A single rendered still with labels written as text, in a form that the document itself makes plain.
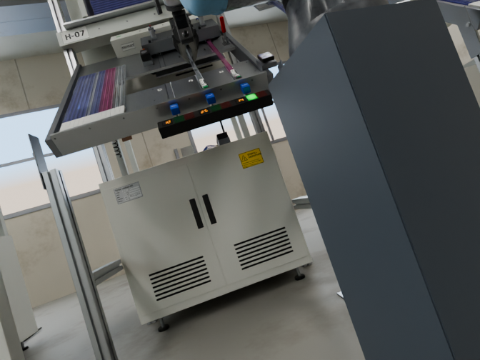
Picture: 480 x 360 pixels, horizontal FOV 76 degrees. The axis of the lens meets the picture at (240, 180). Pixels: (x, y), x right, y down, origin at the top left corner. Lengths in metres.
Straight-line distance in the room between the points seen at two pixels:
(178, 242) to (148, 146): 3.17
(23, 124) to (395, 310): 4.45
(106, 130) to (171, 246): 0.51
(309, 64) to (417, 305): 0.32
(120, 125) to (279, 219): 0.68
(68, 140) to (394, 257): 0.89
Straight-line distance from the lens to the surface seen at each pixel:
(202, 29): 1.47
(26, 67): 4.91
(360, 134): 0.38
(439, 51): 0.49
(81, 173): 4.29
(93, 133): 1.00
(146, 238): 1.24
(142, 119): 0.97
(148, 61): 1.38
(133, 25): 1.67
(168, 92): 1.07
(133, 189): 1.25
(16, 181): 4.46
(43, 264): 4.34
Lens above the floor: 0.38
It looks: 4 degrees up
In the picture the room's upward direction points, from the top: 19 degrees counter-clockwise
